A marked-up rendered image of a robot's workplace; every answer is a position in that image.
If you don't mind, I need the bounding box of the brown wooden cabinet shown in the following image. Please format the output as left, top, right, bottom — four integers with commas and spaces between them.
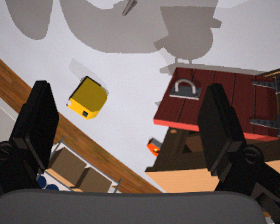
145, 67, 280, 193

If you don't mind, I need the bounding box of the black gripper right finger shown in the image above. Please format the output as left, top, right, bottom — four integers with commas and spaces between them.
197, 83, 280, 224

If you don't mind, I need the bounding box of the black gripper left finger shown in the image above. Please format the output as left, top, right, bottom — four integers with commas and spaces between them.
0, 80, 59, 196

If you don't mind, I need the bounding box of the grey rod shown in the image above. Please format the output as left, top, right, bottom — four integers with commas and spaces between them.
122, 0, 137, 16

